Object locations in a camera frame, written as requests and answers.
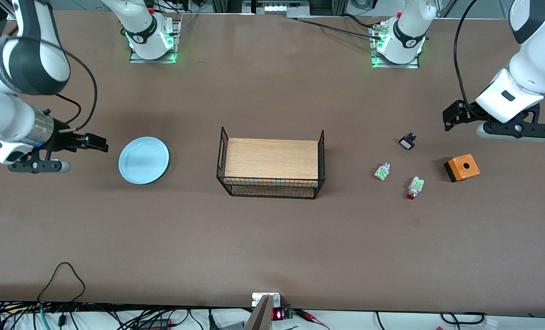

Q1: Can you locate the light blue plate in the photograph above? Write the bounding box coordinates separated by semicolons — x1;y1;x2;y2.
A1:
118;137;170;185

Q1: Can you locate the red push button switch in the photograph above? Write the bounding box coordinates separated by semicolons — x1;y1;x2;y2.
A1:
406;176;425;200

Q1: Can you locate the black power adapter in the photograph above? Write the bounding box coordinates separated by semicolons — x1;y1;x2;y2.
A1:
137;318;173;330

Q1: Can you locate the aluminium profile bar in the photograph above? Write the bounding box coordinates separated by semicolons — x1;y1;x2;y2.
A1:
244;294;274;330

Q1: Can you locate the orange button enclosure box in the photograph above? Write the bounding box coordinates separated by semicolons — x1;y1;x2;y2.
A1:
444;154;481;183

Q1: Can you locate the small black switch part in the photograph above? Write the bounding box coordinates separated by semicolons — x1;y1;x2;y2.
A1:
398;132;417;151

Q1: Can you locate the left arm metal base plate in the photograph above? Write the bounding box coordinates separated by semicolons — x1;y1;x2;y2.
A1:
370;23;421;69

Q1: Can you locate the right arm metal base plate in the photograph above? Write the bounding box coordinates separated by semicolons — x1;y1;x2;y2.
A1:
129;14;182;64

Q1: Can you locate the black looped cable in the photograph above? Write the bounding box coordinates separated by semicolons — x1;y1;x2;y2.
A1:
36;262;86;305

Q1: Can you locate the long black base cable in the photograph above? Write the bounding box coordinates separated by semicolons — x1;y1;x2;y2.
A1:
290;16;384;41

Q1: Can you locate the black wire rack wooden top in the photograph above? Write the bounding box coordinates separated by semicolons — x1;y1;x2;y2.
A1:
216;127;326;200

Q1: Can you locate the black coiled cable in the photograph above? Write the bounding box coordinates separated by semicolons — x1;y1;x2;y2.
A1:
440;311;487;326

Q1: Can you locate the metal frame with light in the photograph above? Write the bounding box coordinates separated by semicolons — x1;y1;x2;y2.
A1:
242;0;311;18

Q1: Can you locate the silver metal bracket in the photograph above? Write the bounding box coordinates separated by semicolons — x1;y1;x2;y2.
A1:
251;292;282;308

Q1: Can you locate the red clip lead wire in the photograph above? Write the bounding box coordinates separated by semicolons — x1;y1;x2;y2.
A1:
295;309;331;330

